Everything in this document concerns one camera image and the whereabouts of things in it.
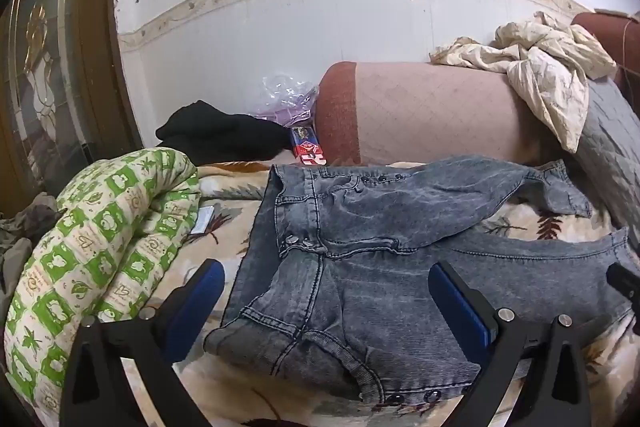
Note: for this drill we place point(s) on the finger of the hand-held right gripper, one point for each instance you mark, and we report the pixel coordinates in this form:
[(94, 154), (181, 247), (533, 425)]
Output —
[(625, 284)]

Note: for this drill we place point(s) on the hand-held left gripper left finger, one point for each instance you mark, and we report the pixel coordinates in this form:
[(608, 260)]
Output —
[(200, 302)]

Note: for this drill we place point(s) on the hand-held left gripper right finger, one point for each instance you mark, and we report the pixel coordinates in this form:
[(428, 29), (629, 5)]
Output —
[(460, 307)]

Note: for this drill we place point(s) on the grey denim pants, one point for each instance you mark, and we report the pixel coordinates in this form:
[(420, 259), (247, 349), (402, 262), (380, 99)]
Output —
[(360, 287)]

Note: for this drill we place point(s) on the white fabric label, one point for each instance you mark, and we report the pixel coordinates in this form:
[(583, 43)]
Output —
[(204, 220)]

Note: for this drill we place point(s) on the leaf printed blanket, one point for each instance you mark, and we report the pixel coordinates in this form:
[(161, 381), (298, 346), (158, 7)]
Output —
[(225, 217)]

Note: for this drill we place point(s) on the green patterned quilt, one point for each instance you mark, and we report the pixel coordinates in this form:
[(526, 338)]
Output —
[(100, 247)]

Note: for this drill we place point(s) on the grey quilted blanket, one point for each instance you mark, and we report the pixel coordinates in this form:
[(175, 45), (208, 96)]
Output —
[(615, 142)]

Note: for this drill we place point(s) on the black cloth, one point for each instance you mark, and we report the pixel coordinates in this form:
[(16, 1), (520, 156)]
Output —
[(215, 132)]

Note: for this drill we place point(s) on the red and blue box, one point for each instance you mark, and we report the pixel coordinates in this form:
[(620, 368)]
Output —
[(307, 147)]

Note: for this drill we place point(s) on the grey crumpled cloth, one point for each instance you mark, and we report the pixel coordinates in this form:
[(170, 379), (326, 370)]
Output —
[(30, 217)]

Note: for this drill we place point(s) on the clear plastic bag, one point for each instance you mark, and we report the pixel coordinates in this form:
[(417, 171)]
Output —
[(285, 99)]

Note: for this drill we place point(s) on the cream floral cloth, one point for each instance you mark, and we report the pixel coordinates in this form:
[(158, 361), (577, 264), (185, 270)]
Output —
[(545, 62)]

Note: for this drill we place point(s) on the reddish brown cushion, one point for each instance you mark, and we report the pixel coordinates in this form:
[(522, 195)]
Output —
[(605, 29)]

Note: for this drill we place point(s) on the wooden stained glass door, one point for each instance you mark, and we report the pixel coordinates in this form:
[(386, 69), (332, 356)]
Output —
[(50, 57)]

